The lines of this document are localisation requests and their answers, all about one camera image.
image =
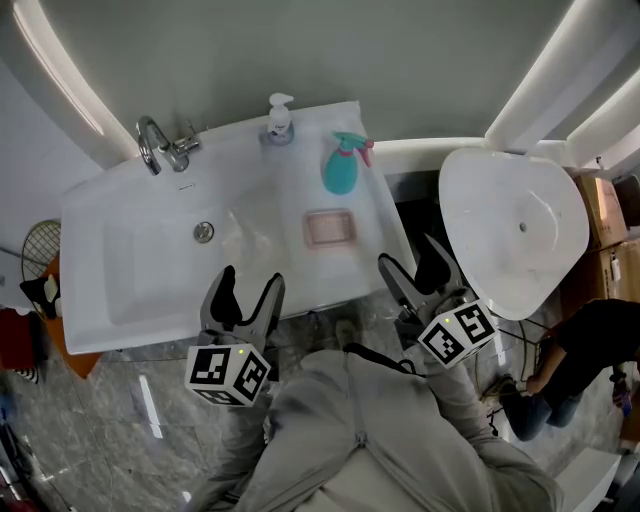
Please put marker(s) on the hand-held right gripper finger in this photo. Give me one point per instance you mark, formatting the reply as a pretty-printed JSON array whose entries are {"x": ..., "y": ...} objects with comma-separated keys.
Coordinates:
[
  {"x": 437, "y": 272},
  {"x": 402, "y": 287}
]

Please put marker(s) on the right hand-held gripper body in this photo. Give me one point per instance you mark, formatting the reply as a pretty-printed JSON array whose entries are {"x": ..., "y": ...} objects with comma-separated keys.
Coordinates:
[{"x": 455, "y": 335}]

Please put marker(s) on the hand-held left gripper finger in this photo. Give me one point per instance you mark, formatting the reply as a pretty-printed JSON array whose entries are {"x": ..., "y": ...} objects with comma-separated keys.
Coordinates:
[
  {"x": 267, "y": 307},
  {"x": 220, "y": 305}
]

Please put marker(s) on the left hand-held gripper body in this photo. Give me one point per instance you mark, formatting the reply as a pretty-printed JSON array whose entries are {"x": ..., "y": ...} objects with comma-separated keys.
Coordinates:
[{"x": 225, "y": 370}]

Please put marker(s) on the pink soap dish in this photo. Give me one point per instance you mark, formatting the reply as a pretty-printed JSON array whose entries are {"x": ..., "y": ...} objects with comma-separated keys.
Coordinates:
[{"x": 328, "y": 229}]

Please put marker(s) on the person's left forearm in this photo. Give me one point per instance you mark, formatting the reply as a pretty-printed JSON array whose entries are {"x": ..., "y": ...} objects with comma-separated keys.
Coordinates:
[{"x": 240, "y": 440}]

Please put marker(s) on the person's right forearm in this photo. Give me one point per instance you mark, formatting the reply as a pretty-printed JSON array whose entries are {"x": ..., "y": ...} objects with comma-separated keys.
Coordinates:
[{"x": 460, "y": 400}]

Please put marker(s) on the white pump soap bottle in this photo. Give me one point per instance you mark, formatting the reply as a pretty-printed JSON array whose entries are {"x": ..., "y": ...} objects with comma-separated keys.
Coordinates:
[{"x": 278, "y": 122}]

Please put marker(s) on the person's right shoe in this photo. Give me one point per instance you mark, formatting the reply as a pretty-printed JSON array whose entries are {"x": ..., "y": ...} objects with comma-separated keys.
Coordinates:
[{"x": 346, "y": 334}]

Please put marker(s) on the white sink vanity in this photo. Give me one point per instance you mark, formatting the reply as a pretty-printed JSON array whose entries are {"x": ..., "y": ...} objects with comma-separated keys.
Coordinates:
[{"x": 150, "y": 280}]

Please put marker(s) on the metal sink drain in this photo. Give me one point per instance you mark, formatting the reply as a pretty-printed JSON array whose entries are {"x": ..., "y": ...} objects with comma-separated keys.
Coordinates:
[{"x": 204, "y": 232}]

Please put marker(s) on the white bathtub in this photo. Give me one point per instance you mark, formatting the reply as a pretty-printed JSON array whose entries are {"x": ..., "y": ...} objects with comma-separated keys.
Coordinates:
[{"x": 510, "y": 215}]

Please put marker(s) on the teal spray bottle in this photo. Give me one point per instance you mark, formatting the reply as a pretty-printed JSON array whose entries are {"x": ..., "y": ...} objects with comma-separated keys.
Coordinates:
[{"x": 341, "y": 172}]

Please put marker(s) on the person's gray jacket torso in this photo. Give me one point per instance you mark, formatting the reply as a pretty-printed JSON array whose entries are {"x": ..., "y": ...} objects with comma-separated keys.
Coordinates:
[{"x": 350, "y": 450}]

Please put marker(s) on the cardboard box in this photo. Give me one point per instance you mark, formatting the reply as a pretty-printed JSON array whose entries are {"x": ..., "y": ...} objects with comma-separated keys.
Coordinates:
[
  {"x": 602, "y": 215},
  {"x": 600, "y": 280}
]

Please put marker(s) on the chrome faucet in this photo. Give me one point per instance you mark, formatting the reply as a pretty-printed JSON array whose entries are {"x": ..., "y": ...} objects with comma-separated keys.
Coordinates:
[{"x": 150, "y": 145}]

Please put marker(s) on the black and white cloth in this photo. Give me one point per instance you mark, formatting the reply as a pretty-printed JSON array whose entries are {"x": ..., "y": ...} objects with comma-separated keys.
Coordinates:
[{"x": 42, "y": 295}]

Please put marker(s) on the white step platform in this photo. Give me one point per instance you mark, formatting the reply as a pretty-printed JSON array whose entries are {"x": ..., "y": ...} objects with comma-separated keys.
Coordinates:
[{"x": 585, "y": 480}]

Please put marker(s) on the red box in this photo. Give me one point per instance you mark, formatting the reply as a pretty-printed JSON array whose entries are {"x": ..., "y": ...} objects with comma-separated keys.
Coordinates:
[{"x": 20, "y": 345}]

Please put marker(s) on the dark brown bag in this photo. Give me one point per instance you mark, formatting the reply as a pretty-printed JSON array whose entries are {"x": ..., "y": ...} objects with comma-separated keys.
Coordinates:
[{"x": 630, "y": 200}]

